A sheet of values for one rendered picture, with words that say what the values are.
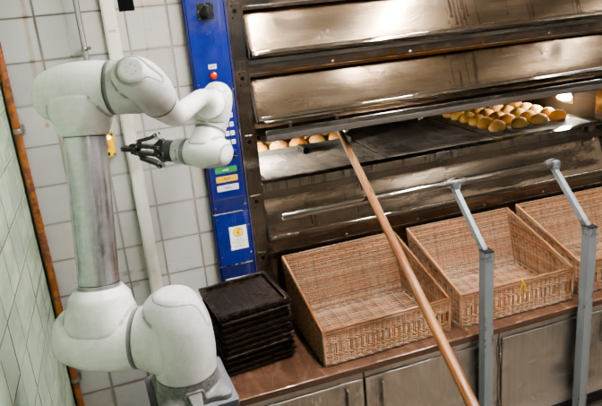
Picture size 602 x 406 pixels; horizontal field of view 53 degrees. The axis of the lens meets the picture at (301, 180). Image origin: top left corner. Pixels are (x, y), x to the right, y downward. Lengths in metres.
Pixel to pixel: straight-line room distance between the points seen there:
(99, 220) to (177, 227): 1.02
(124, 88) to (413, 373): 1.62
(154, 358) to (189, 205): 1.09
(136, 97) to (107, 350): 0.60
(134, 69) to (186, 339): 0.64
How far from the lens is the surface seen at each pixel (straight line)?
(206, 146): 1.95
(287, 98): 2.49
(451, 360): 1.70
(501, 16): 2.91
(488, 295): 2.45
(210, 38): 2.37
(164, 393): 1.59
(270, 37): 2.44
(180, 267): 2.59
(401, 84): 2.68
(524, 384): 2.87
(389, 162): 2.73
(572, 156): 3.33
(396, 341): 2.48
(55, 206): 2.47
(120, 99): 1.47
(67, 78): 1.51
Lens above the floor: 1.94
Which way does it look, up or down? 17 degrees down
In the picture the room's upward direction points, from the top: 5 degrees counter-clockwise
